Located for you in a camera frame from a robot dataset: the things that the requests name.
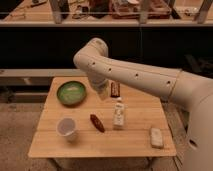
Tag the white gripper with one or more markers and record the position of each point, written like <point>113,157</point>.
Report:
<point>100,87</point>

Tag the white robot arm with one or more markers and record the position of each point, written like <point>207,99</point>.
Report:
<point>192,92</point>

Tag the brown chocolate bar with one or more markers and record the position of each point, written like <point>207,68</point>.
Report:
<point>115,89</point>

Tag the white small bottle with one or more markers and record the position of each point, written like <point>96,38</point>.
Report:
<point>119,117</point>

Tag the red-brown chili snack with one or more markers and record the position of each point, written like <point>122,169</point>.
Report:
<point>97,123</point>

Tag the green bowl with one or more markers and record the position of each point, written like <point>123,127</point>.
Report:
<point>71,93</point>

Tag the wooden table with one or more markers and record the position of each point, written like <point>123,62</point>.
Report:
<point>142,111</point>

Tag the clear plastic cup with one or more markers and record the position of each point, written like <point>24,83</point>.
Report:
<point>66,128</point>

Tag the white sponge block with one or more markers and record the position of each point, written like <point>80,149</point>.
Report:
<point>156,138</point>

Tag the wooden shelf with clutter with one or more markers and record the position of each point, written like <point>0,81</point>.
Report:
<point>107,13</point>

